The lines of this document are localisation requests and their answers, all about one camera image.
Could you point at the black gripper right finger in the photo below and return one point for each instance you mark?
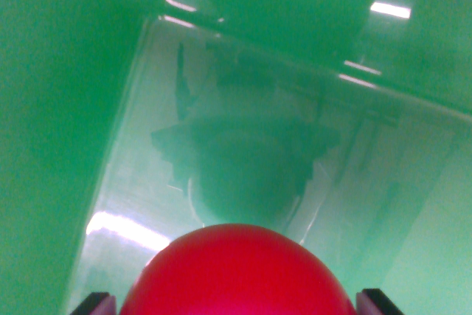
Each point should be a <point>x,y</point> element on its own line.
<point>376,303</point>

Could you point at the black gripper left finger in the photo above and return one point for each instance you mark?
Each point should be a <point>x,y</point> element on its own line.
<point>96,304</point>

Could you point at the red toy tomato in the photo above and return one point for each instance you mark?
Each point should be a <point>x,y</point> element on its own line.
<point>239,274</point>

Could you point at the green plastic bin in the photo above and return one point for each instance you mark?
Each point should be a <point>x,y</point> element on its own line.
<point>258,108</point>

